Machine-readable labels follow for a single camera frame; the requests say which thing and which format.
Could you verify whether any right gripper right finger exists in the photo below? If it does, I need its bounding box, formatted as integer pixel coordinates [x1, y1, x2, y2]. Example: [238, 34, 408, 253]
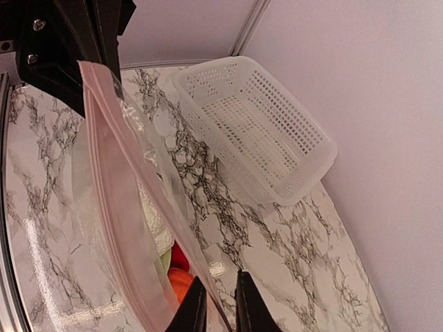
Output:
[235, 270, 274, 331]

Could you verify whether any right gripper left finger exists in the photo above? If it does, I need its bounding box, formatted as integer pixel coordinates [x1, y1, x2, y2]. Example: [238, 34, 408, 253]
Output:
[165, 277, 207, 332]

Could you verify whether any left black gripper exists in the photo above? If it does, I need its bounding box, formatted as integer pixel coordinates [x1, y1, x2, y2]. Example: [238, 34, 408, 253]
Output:
[1, 0, 136, 117]

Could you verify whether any orange fake pumpkin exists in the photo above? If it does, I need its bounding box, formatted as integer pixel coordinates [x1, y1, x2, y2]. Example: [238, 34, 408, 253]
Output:
[168, 268, 194, 304]

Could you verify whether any white fake cauliflower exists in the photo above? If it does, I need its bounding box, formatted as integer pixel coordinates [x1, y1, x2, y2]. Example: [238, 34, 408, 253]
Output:
[137, 181, 174, 256]

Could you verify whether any clear zip top bag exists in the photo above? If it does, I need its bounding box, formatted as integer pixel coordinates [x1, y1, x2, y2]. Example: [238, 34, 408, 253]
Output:
[72, 61, 231, 331]

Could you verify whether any red fake pepper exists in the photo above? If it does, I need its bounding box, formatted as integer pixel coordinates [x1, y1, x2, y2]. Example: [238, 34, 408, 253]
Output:
[170, 241, 190, 273]

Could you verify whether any white perforated plastic basket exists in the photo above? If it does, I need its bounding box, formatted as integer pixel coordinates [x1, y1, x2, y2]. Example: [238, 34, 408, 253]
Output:
[172, 56, 338, 206]

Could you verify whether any front aluminium rail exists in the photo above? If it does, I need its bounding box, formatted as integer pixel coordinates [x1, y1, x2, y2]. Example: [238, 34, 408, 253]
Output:
[1, 73, 32, 332]

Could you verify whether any right aluminium frame post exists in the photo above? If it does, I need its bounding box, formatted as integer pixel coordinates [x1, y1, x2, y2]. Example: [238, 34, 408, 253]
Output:
[228, 0, 271, 56]

